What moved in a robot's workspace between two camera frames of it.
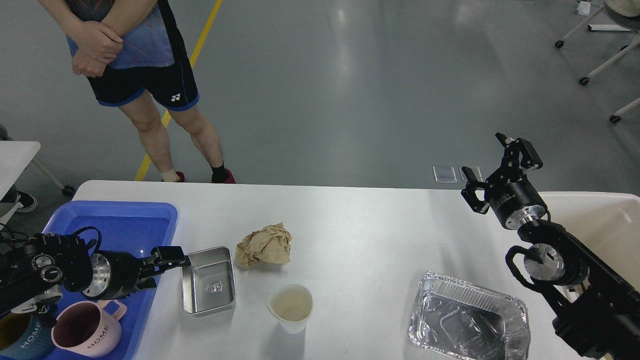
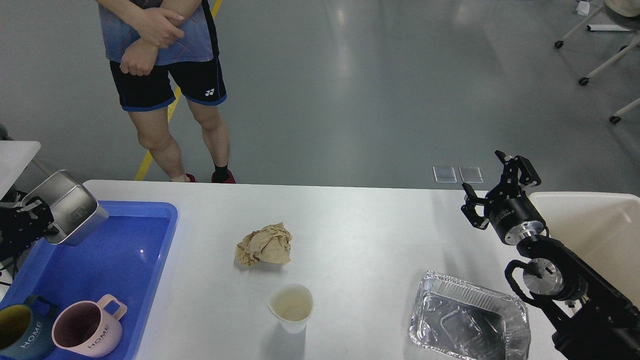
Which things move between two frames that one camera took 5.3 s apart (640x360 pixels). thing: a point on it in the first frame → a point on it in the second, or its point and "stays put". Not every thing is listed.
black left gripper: (114, 275) → (19, 230)
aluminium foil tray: (469, 321) stays put
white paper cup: (292, 304) stays put
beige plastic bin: (608, 223) stays put
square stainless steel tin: (208, 284) → (77, 213)
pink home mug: (88, 329) stays put
